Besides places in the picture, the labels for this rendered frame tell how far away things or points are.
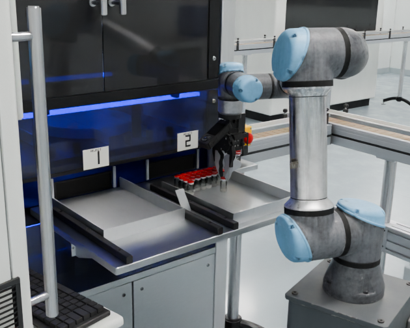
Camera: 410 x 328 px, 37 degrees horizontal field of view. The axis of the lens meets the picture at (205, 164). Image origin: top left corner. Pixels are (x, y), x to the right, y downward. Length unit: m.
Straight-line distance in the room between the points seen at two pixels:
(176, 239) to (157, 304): 0.58
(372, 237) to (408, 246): 1.15
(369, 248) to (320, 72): 0.44
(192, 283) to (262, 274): 1.19
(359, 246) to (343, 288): 0.12
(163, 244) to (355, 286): 0.48
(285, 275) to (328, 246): 1.93
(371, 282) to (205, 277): 0.85
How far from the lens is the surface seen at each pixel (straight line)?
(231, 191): 1.93
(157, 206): 1.80
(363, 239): 1.48
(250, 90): 1.71
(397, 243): 2.67
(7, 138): 1.08
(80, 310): 1.39
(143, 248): 1.54
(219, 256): 2.24
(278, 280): 3.30
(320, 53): 1.36
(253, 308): 3.03
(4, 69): 1.06
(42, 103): 1.12
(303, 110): 1.37
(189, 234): 1.62
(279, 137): 2.45
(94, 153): 1.79
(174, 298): 2.17
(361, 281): 1.52
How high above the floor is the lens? 1.53
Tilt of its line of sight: 17 degrees down
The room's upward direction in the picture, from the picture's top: 1 degrees clockwise
